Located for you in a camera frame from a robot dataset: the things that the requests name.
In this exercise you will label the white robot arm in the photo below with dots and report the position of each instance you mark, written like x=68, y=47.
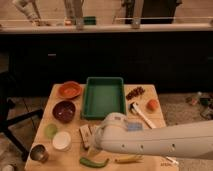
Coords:
x=192, y=140

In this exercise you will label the orange bowl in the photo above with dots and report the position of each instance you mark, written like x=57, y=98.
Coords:
x=69, y=90

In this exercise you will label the dark red bowl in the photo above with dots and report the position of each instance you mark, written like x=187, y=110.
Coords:
x=64, y=111

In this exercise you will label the green plastic tray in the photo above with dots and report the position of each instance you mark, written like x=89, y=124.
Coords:
x=103, y=95

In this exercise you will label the bunch of dark grapes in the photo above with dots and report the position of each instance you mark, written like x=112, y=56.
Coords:
x=135, y=92

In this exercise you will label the blue sponge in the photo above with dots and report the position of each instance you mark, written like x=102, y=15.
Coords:
x=134, y=126

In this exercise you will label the orange round fruit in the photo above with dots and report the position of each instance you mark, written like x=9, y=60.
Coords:
x=152, y=104

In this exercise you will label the brown rectangular block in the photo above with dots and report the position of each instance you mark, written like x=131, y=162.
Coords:
x=86, y=134

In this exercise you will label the small green cup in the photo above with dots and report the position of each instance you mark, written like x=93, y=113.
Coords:
x=50, y=131

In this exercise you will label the white round container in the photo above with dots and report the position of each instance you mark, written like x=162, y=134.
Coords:
x=62, y=141

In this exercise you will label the metal cup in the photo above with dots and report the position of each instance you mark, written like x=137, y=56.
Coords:
x=39, y=153

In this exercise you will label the metal fork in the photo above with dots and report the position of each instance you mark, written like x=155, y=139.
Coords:
x=173, y=161

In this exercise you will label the white handled utensil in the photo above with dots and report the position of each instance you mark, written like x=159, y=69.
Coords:
x=135, y=109

